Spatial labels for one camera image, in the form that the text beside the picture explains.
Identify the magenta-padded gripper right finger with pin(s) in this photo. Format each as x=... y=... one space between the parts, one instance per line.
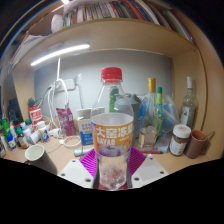
x=148 y=170

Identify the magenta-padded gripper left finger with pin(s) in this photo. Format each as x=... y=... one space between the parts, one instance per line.
x=75 y=170

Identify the clear red-capped drink bottle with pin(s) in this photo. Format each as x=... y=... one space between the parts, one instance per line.
x=111 y=133

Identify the red pen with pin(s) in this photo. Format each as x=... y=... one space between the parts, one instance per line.
x=151 y=152

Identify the light blue hair brush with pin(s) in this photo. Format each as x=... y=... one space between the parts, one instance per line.
x=81 y=152

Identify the black mug white inside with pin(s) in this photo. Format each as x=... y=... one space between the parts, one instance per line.
x=46 y=161

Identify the blue and white box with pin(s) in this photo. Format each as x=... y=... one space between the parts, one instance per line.
x=85 y=131

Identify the white-lidded brown jar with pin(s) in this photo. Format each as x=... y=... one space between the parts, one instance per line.
x=179 y=141

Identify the white bottle blue label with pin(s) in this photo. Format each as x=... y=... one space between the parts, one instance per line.
x=43 y=133

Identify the magenta drink carton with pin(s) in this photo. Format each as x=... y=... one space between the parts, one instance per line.
x=66 y=121

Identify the brown mug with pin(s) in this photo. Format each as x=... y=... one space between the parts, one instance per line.
x=195 y=145

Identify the dark bottle green cap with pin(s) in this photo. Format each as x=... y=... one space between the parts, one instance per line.
x=22 y=140

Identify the red cylindrical canister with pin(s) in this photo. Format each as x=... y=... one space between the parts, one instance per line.
x=35 y=115

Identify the small blue and white container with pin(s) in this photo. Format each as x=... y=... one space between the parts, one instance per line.
x=11 y=142

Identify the yellow-capped clear bottle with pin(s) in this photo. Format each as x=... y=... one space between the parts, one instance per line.
x=151 y=100

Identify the green-capped slim bottle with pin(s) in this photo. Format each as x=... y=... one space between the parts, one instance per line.
x=159 y=100

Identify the tall clear glass bottle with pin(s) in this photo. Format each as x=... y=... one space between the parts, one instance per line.
x=189 y=106

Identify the white LED desk lamp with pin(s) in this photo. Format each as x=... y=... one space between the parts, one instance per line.
x=60 y=52

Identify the wooden shelf unit with books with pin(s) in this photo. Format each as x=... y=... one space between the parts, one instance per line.
x=116 y=33

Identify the white wall power outlet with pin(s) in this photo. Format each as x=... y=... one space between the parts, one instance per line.
x=70 y=84

